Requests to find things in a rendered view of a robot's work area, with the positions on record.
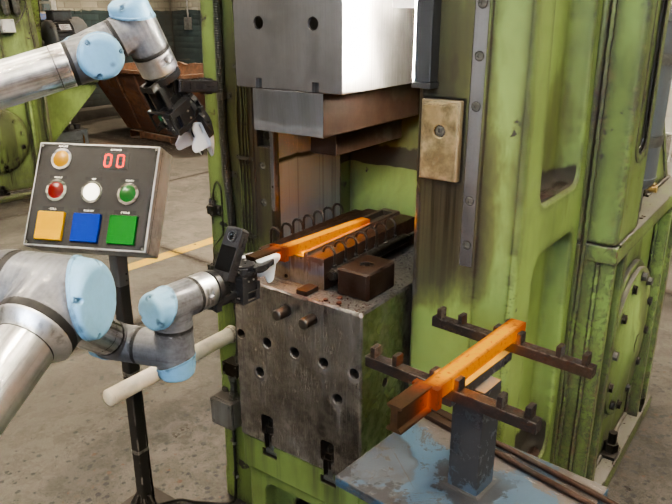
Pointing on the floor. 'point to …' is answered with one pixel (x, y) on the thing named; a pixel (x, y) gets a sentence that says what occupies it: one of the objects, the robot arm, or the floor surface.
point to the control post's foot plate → (149, 498)
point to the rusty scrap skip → (125, 99)
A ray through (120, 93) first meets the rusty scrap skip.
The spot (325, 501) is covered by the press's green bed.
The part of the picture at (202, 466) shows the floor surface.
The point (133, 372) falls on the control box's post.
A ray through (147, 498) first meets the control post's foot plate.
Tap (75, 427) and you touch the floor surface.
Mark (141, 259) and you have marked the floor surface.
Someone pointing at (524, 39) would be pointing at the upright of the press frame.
